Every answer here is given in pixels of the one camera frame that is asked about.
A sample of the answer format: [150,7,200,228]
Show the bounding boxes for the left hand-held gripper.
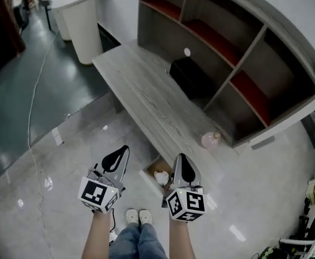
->
[78,144,131,214]

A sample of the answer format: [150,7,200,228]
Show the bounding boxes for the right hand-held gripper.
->
[162,153,206,222]

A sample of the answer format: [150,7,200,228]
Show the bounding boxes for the white paper item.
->
[154,170,169,185]

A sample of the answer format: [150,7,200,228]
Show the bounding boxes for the person's right forearm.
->
[168,216,194,259]

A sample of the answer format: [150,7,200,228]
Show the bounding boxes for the person's left forearm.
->
[81,210,114,259]

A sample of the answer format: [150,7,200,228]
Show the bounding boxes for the grey wooden desk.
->
[92,40,241,178]

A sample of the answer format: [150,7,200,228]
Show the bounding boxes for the pink round jar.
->
[201,131,222,150]

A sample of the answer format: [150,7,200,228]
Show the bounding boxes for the person's left white shoe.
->
[125,209,140,225]

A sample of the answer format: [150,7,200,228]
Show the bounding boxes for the person's white shoe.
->
[125,209,140,225]
[138,209,153,226]

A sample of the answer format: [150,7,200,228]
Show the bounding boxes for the white floor tape strip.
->
[51,127,65,146]

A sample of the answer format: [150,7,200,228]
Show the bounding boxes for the person's right white shoe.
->
[138,209,153,226]

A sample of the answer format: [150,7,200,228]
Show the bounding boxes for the person's blue jeans legs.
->
[108,222,169,259]

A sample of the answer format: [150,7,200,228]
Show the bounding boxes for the black box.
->
[169,57,215,100]

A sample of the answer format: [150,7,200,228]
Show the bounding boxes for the grey shelf unit red boards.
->
[136,0,315,148]

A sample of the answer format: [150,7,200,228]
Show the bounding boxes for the white cylinder stand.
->
[50,7,72,42]

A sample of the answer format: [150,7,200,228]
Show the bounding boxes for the dark wooden cabinet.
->
[0,0,27,87]

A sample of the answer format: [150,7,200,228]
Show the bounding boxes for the black chair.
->
[11,0,53,32]

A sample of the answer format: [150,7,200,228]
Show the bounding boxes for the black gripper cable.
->
[108,208,118,236]

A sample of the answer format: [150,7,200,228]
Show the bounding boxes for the grey wall vent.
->
[250,135,276,151]

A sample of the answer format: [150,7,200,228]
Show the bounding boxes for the white floor cable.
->
[27,28,60,199]

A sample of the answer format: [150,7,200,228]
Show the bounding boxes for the white round pedestal table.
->
[40,0,105,66]

